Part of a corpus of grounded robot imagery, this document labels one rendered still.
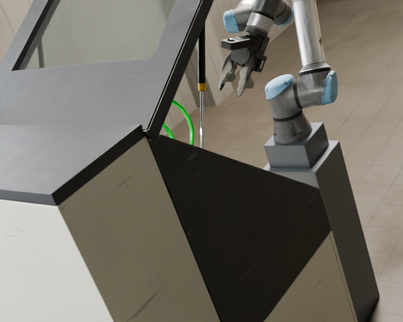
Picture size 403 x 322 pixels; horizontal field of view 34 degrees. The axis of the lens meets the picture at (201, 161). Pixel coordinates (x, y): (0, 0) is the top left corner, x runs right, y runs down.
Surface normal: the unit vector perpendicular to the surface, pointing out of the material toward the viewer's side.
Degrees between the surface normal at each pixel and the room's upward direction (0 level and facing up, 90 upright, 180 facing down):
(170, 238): 90
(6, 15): 90
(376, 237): 0
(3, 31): 90
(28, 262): 90
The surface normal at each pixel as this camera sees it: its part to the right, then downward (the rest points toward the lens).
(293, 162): -0.52, 0.52
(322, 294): 0.77, 0.04
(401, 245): -0.32, -0.85
